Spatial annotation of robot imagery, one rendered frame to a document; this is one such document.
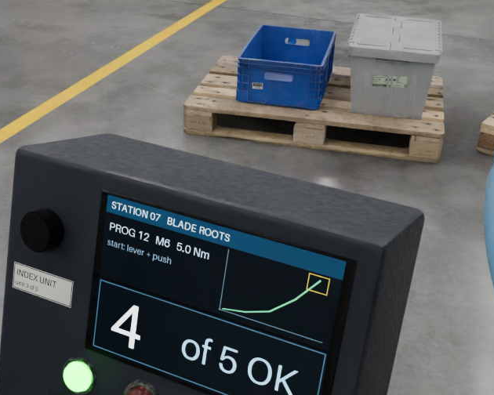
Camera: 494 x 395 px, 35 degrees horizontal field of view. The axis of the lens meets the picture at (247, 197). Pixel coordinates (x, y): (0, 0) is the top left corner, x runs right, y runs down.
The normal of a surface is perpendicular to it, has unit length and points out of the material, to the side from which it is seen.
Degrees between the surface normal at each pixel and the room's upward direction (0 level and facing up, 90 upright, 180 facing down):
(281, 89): 90
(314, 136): 90
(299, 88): 90
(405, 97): 95
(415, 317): 0
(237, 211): 52
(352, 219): 15
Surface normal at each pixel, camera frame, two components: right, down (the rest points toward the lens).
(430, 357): 0.04, -0.88
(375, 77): -0.21, 0.53
